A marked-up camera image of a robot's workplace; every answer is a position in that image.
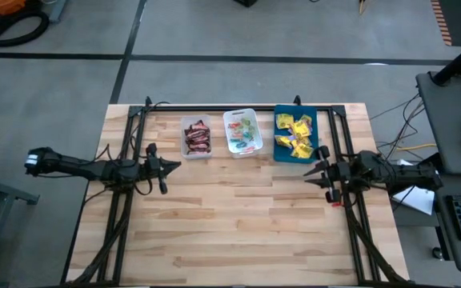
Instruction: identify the white plastic bin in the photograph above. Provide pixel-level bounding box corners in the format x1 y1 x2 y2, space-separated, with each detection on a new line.
222 107 264 159

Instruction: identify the clear plastic bin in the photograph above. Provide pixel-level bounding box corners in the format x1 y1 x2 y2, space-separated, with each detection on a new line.
179 114 214 161

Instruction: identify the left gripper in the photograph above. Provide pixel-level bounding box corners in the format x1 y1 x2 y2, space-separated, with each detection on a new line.
144 142 182 196

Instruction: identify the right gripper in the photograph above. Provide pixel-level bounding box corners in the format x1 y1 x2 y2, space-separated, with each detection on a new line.
303 145 350 204

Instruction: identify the black aluminium table frame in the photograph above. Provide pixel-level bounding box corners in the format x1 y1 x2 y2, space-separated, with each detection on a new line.
64 95 411 287

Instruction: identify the black vacuum hose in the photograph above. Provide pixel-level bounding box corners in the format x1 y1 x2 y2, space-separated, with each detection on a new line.
0 10 50 48

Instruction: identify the large brown candy bag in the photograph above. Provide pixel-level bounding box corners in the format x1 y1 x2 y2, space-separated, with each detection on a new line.
186 138 212 149

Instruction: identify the black articulated stand pole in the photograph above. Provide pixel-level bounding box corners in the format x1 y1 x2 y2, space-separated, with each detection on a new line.
431 34 461 87

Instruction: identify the blue plastic tray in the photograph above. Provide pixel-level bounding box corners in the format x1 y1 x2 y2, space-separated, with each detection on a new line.
273 104 319 164

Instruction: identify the white paper sheet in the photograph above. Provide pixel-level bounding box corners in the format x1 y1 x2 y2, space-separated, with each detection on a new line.
390 158 436 217

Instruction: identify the orange shop vacuum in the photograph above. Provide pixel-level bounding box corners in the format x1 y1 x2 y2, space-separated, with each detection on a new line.
0 0 27 16

